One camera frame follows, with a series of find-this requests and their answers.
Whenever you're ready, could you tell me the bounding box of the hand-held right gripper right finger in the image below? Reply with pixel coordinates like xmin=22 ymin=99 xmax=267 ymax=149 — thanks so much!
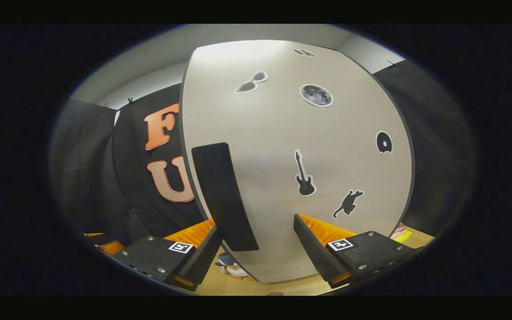
xmin=292 ymin=213 xmax=420 ymax=290

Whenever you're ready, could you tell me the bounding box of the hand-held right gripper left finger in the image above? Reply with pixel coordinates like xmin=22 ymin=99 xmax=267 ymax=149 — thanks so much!
xmin=111 ymin=217 xmax=224 ymax=292

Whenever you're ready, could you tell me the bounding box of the black cabinet door handle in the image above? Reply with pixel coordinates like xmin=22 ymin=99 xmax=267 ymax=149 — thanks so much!
xmin=191 ymin=142 xmax=260 ymax=252

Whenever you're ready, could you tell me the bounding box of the white cabinet door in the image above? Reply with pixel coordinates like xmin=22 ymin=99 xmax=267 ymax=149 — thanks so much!
xmin=180 ymin=40 xmax=416 ymax=284

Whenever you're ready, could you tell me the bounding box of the black backdrop cloth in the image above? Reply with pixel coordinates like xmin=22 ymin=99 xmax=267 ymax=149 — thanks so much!
xmin=49 ymin=60 xmax=476 ymax=254

